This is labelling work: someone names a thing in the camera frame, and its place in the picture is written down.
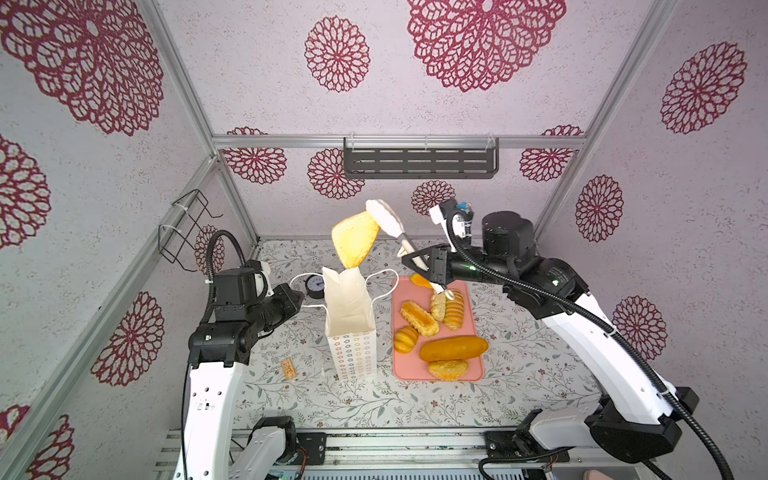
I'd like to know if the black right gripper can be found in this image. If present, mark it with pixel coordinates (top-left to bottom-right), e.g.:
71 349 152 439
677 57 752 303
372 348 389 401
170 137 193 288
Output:
399 247 511 295

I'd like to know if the triangular toast bread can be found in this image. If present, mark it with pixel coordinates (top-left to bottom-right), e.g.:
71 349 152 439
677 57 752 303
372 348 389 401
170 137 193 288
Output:
331 211 380 269

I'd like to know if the printed white paper bag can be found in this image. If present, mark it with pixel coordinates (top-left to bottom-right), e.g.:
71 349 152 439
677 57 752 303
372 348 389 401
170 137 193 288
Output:
317 267 399 381

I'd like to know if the cream white iced bread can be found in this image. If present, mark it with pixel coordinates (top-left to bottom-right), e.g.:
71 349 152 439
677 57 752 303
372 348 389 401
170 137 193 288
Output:
430 291 447 323

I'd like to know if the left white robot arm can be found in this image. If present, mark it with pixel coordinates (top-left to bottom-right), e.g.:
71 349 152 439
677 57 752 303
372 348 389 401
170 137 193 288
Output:
173 260 304 479

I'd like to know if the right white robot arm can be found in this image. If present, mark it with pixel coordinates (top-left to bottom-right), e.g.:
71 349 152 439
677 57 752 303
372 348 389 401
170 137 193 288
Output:
394 199 698 464

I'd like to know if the yellow-orange glazed bun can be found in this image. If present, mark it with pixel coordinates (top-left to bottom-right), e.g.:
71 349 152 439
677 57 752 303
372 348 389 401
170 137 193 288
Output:
410 274 432 288

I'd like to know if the black alarm clock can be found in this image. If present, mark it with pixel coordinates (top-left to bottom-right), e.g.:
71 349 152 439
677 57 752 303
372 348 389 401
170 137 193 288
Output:
305 274 325 300

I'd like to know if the wavy-edged yellow pastry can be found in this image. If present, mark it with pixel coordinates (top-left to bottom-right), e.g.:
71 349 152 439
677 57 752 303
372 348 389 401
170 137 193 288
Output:
400 301 440 337

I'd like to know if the small wooden block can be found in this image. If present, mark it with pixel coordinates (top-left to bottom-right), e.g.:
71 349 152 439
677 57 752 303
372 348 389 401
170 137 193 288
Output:
281 358 297 380

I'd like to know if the small round striped bun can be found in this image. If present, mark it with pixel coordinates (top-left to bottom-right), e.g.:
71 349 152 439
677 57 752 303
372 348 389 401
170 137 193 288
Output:
393 325 420 354

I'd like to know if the long orange baguette loaf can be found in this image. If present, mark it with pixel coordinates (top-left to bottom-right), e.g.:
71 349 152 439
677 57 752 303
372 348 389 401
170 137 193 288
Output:
419 336 489 362

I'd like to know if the pink plastic tray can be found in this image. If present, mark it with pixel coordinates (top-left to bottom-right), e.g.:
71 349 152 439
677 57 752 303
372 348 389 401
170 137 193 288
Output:
391 276 478 381

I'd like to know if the round yellow crusty bun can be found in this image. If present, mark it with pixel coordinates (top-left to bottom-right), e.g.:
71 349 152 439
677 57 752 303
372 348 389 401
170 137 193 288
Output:
428 360 469 382

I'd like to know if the black corrugated left cable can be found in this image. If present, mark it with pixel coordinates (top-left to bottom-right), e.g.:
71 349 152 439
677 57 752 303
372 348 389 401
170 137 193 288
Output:
200 229 248 325

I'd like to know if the black corrugated cable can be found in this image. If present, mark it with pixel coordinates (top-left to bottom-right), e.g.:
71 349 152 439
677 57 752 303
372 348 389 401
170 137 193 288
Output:
200 229 248 325
446 209 736 480

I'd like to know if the grey wall shelf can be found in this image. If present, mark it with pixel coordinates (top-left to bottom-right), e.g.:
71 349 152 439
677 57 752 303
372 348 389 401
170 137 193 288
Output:
342 138 499 180

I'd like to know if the black wire wall rack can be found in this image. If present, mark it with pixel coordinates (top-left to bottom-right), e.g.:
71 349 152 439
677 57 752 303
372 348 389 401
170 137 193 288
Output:
156 189 222 274

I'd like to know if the metal base rail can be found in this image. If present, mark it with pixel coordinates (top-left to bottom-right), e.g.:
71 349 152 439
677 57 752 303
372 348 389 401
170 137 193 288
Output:
149 427 618 479

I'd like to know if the black corrugated right cable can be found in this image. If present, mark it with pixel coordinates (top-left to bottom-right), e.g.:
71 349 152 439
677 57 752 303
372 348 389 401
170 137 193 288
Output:
446 209 736 480

